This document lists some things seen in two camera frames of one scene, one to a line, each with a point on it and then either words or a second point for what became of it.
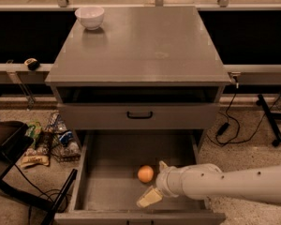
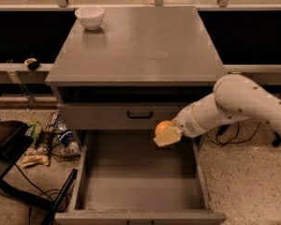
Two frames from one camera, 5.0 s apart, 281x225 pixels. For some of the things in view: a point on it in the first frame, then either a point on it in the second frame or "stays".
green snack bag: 34,131 stays
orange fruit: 145,173 → 162,126
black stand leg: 61,199 stays
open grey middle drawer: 115,169 stays
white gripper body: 163,180 → 185,121
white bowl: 91,17 stays
